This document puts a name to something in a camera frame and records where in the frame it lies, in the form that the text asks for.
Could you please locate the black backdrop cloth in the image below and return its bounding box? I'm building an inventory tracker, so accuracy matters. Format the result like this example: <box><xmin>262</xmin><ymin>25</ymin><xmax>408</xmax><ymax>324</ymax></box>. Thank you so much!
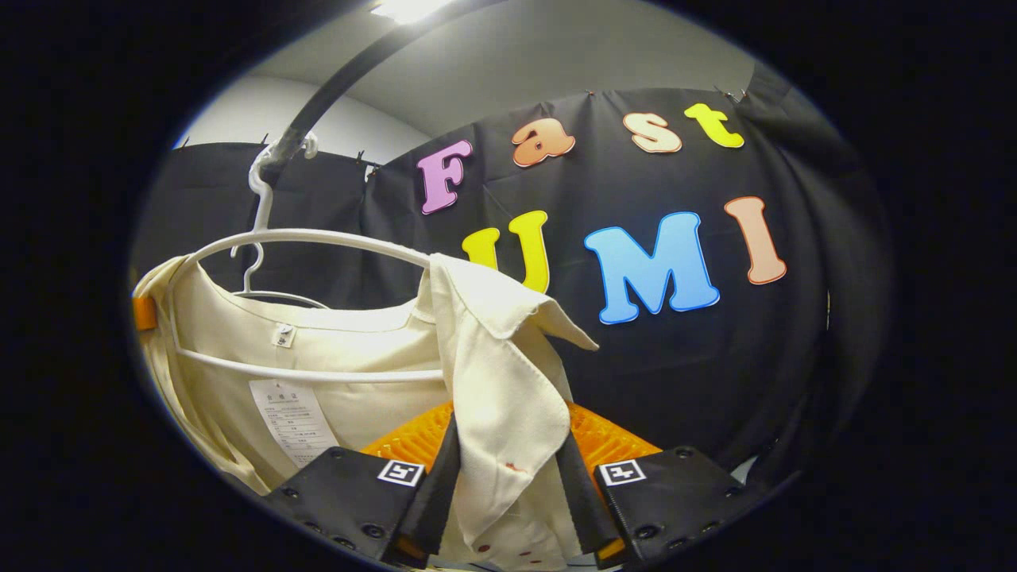
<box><xmin>131</xmin><ymin>64</ymin><xmax>895</xmax><ymax>487</ymax></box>

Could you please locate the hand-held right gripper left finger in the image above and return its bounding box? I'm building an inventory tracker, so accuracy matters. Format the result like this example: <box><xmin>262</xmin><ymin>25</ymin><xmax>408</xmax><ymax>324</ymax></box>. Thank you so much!
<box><xmin>262</xmin><ymin>401</ymin><xmax>463</xmax><ymax>567</ymax></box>

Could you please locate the black clothes rack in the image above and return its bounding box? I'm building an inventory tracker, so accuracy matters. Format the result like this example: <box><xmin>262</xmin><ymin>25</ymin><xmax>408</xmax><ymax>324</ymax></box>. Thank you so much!
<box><xmin>261</xmin><ymin>0</ymin><xmax>509</xmax><ymax>187</ymax></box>

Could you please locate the cream button shirt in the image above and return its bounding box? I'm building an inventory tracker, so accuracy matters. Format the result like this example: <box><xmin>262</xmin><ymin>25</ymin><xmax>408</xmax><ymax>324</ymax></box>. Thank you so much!
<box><xmin>131</xmin><ymin>253</ymin><xmax>601</xmax><ymax>571</ymax></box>

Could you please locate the white plastic hanger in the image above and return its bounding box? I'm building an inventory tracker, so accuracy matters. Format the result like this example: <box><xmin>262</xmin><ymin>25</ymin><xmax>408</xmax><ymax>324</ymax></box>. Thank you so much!
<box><xmin>165</xmin><ymin>141</ymin><xmax>446</xmax><ymax>385</ymax></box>
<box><xmin>230</xmin><ymin>238</ymin><xmax>331</xmax><ymax>311</ymax></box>

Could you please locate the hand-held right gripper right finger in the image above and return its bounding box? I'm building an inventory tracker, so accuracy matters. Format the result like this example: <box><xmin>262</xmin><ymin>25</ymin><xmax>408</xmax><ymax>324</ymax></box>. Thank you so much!
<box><xmin>555</xmin><ymin>402</ymin><xmax>765</xmax><ymax>570</ymax></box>

